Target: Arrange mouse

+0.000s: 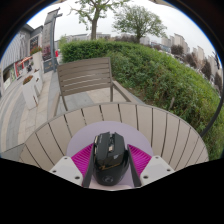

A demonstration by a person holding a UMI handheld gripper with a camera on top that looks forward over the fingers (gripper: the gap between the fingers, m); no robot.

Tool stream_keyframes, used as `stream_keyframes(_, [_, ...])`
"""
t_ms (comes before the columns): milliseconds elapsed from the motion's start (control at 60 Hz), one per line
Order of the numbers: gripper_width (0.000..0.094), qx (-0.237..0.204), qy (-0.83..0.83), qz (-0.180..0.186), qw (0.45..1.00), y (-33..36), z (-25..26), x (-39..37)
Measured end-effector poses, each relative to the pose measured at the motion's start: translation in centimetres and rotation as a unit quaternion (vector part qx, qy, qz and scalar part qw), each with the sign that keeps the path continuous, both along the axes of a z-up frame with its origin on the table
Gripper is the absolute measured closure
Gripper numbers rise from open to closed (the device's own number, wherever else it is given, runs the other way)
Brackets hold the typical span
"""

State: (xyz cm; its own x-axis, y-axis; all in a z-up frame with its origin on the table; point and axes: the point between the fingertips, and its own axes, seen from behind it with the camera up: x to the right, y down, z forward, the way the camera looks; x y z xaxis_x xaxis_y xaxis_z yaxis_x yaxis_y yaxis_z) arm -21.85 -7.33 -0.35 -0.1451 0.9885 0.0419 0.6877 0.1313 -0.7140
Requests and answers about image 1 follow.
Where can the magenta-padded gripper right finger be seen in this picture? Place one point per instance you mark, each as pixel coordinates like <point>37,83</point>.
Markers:
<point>156,169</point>

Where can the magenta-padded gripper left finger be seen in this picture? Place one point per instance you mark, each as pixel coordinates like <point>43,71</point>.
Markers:
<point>66,170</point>

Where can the black computer mouse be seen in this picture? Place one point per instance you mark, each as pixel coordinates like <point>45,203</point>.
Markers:
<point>110,160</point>

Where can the lavender mouse pad with wrist rest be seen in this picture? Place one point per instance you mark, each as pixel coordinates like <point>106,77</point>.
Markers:
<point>83,133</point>

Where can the dark curved parasol pole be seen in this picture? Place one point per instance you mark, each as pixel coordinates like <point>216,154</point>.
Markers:
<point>213,122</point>

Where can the brown slatted outdoor chair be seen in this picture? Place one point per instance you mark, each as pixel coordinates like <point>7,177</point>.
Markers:
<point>85,76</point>

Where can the tall white flower planter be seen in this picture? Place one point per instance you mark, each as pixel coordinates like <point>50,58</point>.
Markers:
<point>37,66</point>

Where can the storefront building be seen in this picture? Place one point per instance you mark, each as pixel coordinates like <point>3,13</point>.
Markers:
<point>16,60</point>

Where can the distant apartment buildings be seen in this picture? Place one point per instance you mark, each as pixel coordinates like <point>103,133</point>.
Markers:
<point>176,41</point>

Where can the tall grey sign pillar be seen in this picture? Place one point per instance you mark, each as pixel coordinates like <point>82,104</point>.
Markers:
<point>48,36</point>

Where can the tree with bare trunk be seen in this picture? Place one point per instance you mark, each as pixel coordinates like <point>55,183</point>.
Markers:
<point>94,26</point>

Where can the round leafy green tree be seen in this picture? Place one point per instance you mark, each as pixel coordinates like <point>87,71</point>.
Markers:
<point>138,21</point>

